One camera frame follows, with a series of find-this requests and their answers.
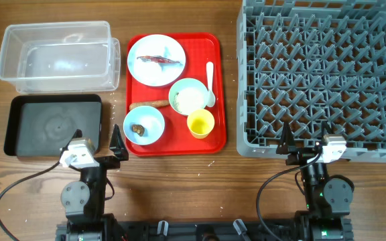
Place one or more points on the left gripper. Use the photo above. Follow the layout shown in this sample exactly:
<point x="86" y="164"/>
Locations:
<point x="115" y="145"/>

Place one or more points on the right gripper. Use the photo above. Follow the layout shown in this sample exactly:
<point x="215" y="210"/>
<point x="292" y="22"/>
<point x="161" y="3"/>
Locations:
<point x="287" y="146"/>

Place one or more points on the brown food scrap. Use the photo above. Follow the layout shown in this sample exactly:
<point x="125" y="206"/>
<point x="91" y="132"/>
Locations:
<point x="138" y="129"/>

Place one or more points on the small light blue bowl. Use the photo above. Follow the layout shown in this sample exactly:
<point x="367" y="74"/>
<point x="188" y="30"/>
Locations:
<point x="152" y="121"/>

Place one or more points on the brown carrot stick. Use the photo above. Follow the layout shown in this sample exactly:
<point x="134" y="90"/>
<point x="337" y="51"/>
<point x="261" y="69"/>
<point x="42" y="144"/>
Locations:
<point x="154" y="103"/>

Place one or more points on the green bowl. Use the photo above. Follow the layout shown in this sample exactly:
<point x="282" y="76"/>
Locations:
<point x="186" y="83"/>

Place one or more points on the white rice pile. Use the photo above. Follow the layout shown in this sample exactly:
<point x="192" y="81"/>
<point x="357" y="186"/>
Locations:
<point x="188" y="100"/>

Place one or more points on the red snack wrapper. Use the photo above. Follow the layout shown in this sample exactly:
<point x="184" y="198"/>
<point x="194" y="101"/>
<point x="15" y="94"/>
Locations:
<point x="157" y="59"/>

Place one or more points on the yellow plastic cup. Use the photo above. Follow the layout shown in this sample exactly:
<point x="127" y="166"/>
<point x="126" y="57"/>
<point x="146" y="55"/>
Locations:
<point x="200" y="123"/>

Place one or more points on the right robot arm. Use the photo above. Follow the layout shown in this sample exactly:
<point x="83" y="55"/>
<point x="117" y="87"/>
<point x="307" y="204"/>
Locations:
<point x="328" y="198"/>

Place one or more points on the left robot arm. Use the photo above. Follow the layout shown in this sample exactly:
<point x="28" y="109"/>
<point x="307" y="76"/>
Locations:
<point x="84" y="200"/>

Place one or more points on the grey dishwasher rack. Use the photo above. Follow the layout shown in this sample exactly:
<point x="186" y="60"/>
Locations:
<point x="306" y="63"/>

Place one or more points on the black plastic tray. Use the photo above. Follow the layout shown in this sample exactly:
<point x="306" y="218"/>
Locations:
<point x="40" y="125"/>

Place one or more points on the large light blue plate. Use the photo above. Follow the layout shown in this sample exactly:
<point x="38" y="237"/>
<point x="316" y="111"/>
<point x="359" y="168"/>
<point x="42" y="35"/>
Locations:
<point x="151" y="73"/>

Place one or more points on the clear plastic bin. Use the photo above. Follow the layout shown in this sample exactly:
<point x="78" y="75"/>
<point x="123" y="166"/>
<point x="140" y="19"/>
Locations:
<point x="76" y="56"/>

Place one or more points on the white plastic spoon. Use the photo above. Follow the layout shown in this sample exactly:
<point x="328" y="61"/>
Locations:
<point x="210" y="75"/>

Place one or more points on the red serving tray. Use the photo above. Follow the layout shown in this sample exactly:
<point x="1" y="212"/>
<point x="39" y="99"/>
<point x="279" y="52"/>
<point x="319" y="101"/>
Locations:
<point x="197" y="49"/>

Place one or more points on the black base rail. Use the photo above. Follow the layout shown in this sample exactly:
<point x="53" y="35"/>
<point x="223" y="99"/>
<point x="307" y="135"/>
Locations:
<point x="236" y="230"/>

